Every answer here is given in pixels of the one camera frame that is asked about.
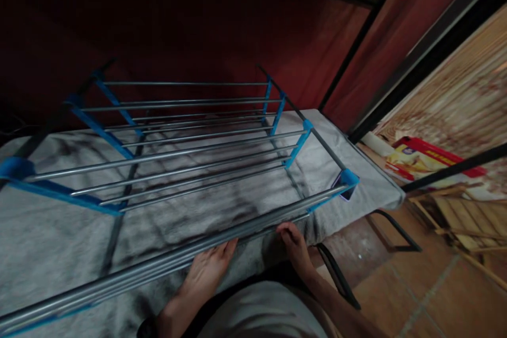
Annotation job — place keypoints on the person's left hand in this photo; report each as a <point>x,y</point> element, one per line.
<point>208,270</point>

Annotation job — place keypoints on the blue and metal rod rack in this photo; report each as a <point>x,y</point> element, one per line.
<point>190,148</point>

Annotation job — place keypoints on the person's body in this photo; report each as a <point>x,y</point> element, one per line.
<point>253,310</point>

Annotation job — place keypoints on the grey blanket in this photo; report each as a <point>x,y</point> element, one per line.
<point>79,235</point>

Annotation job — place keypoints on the lilac flat object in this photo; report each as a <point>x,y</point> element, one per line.
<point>348,194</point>

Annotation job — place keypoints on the black metal tube frame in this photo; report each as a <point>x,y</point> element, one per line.
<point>400,235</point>

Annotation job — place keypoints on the person's right fingers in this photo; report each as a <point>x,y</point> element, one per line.
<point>286,232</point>

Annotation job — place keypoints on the black metal bed frame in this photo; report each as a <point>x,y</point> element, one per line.
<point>420,56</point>

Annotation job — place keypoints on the pile of wooden slats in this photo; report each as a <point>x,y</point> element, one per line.
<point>463,219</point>

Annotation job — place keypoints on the white roll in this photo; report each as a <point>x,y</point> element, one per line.
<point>376,144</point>

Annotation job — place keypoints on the person's left fingers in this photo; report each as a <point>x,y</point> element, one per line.
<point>227,249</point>

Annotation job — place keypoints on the person's right hand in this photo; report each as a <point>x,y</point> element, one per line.
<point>295,249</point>

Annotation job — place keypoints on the red cardboard box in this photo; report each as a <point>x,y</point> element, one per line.
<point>431,163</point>

